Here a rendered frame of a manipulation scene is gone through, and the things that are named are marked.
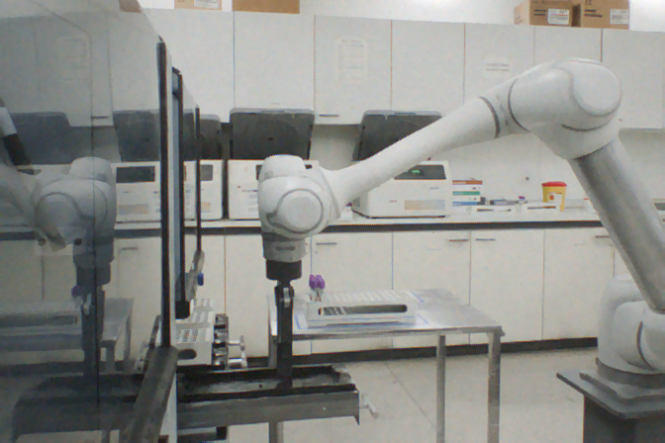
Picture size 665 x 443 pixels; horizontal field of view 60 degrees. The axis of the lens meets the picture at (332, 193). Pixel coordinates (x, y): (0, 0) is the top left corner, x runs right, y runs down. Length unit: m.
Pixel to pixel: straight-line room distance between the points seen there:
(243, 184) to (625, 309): 2.40
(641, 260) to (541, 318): 2.84
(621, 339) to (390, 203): 2.26
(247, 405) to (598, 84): 0.85
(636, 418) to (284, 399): 0.82
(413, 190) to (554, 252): 1.05
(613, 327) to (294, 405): 0.79
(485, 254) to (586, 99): 2.78
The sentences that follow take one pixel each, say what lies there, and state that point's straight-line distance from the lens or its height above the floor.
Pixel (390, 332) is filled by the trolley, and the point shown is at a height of 0.81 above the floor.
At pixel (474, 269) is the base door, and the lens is 3.79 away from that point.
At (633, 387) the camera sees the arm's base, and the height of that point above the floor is 0.73.
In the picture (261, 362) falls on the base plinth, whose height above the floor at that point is 0.03.
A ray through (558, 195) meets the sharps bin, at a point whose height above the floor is 1.02.
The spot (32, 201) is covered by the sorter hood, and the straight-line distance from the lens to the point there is 0.28.
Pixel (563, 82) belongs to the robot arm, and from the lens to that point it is 1.11.
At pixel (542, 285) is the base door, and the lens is 4.04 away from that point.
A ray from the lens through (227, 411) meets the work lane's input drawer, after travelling 1.15.
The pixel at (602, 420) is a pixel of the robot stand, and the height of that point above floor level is 0.63.
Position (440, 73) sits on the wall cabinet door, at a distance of 4.00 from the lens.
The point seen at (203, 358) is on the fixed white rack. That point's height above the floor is 0.83.
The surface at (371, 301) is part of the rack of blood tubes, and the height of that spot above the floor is 0.88.
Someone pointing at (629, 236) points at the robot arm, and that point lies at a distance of 1.25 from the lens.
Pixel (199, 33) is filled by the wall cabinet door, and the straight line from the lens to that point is 3.79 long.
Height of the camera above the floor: 1.24
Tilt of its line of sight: 3 degrees down
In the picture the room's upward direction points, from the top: straight up
